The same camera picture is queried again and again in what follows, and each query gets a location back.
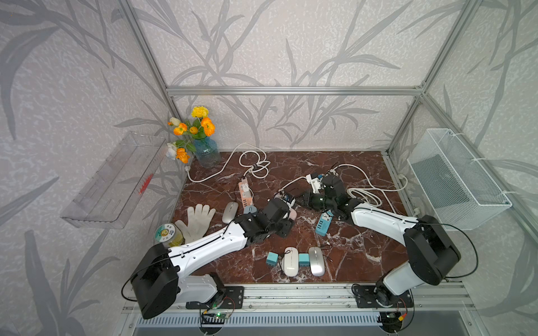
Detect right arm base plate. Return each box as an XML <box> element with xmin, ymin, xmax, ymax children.
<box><xmin>351</xmin><ymin>284</ymin><xmax>414</xmax><ymax>309</ymax></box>

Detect white wire mesh basket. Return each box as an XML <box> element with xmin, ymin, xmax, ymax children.
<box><xmin>408</xmin><ymin>128</ymin><xmax>512</xmax><ymax>231</ymax></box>

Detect white work glove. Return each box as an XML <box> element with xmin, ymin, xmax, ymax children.
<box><xmin>175</xmin><ymin>204</ymin><xmax>216</xmax><ymax>244</ymax></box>

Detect white power cord right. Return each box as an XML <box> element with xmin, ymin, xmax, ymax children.
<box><xmin>280</xmin><ymin>163</ymin><xmax>421</xmax><ymax>224</ymax></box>

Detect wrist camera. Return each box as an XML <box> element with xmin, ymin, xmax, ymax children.
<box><xmin>305</xmin><ymin>174</ymin><xmax>324</xmax><ymax>193</ymax></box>
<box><xmin>275</xmin><ymin>190</ymin><xmax>296</xmax><ymax>209</ymax></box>

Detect orange yellow artificial flowers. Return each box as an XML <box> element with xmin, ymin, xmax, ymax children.
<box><xmin>166</xmin><ymin>106</ymin><xmax>216</xmax><ymax>165</ymax></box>

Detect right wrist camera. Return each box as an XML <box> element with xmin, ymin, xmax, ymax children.
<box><xmin>305</xmin><ymin>174</ymin><xmax>324</xmax><ymax>193</ymax></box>

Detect grey wireless mouse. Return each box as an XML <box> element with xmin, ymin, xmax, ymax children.
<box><xmin>222</xmin><ymin>202</ymin><xmax>239</xmax><ymax>225</ymax></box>

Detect blue glass vase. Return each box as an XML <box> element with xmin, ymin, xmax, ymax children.
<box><xmin>194</xmin><ymin>137</ymin><xmax>221</xmax><ymax>169</ymax></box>

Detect teal power strip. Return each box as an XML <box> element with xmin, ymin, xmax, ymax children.
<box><xmin>315</xmin><ymin>211</ymin><xmax>333</xmax><ymax>237</ymax></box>

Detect white power cord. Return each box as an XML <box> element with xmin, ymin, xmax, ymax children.
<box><xmin>184</xmin><ymin>143</ymin><xmax>271</xmax><ymax>184</ymax></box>
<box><xmin>280</xmin><ymin>163</ymin><xmax>421</xmax><ymax>224</ymax></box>

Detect clear plastic wall shelf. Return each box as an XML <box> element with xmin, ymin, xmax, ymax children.
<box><xmin>60</xmin><ymin>132</ymin><xmax>168</xmax><ymax>229</ymax></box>

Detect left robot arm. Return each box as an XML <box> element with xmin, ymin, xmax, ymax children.
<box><xmin>127</xmin><ymin>195</ymin><xmax>296</xmax><ymax>319</ymax></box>

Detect silver wireless mouse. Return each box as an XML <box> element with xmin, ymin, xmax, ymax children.
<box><xmin>308</xmin><ymin>246</ymin><xmax>326</xmax><ymax>277</ymax></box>

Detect light blue wireless mouse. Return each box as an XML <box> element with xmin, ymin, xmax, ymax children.
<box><xmin>244</xmin><ymin>205</ymin><xmax>257</xmax><ymax>214</ymax></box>

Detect white wireless mouse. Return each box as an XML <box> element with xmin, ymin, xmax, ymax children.
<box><xmin>281</xmin><ymin>247</ymin><xmax>299</xmax><ymax>277</ymax></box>

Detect short black usb cable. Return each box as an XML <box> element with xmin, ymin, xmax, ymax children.
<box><xmin>317</xmin><ymin>243</ymin><xmax>337</xmax><ymax>263</ymax></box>

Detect pink wireless mouse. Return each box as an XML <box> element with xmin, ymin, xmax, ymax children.
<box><xmin>289</xmin><ymin>209</ymin><xmax>297</xmax><ymax>221</ymax></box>

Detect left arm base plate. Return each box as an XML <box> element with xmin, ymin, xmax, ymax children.
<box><xmin>186</xmin><ymin>286</ymin><xmax>245</xmax><ymax>310</ymax></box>

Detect teal usb charger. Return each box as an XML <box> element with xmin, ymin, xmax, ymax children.
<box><xmin>266</xmin><ymin>252</ymin><xmax>280</xmax><ymax>267</ymax></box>
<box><xmin>298</xmin><ymin>253</ymin><xmax>310</xmax><ymax>267</ymax></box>

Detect orange power strip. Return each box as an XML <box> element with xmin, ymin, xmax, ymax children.
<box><xmin>238</xmin><ymin>178</ymin><xmax>253</xmax><ymax>208</ymax></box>

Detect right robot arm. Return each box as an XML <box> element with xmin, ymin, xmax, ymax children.
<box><xmin>297</xmin><ymin>173</ymin><xmax>461</xmax><ymax>307</ymax></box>

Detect white power cord left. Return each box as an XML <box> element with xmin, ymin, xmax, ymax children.
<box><xmin>184</xmin><ymin>143</ymin><xmax>271</xmax><ymax>184</ymax></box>

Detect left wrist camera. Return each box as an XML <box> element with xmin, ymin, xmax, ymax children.
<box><xmin>275</xmin><ymin>190</ymin><xmax>296</xmax><ymax>209</ymax></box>

